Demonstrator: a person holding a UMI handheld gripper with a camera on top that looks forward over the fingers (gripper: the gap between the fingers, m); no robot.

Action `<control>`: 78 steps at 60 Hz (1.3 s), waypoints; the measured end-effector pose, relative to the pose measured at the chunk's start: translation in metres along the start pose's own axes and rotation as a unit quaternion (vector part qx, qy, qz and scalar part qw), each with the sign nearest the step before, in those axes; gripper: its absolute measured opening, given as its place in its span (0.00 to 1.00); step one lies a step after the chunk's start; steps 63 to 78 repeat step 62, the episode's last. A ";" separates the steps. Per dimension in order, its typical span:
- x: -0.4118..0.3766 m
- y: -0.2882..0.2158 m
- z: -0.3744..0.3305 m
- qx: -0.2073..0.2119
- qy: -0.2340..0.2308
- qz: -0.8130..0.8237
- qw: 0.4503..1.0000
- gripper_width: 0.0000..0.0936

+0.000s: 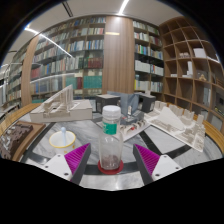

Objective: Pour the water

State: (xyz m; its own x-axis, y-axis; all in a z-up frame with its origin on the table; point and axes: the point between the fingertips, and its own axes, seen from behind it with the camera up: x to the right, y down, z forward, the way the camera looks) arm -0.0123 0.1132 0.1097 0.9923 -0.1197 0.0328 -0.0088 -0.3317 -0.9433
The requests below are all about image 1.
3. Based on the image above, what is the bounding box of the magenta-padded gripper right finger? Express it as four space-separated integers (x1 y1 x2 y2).
132 143 183 186

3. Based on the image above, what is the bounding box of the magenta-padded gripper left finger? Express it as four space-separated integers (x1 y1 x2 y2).
43 142 92 186

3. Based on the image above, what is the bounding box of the clear bottle with green label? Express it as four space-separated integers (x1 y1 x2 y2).
98 104 124 171

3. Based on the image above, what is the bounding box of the white cup with yellow rim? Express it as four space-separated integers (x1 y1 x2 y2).
48 129 77 156

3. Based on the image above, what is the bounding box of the white spoon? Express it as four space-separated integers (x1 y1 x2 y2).
59 126 68 146

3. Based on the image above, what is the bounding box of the white architectural model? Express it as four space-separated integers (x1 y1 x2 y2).
144 100 207 153

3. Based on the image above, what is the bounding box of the brown architectural model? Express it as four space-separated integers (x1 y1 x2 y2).
0 121 46 161

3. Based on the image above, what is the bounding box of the flat round red coaster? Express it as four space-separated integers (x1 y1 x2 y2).
97 159 125 176

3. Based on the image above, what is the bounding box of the beige architectural model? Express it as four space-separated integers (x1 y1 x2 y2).
29 84 93 124

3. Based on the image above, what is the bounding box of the bookshelf behind glass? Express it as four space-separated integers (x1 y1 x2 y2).
0 49 33 112

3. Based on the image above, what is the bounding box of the wooden cubby shelf unit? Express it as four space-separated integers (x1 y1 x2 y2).
159 15 224 118

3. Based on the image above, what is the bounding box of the narrow wooden bookshelf with books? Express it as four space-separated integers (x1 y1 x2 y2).
132 19 165 95

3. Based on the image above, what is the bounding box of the ceiling light strip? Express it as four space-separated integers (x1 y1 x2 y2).
117 0 131 16

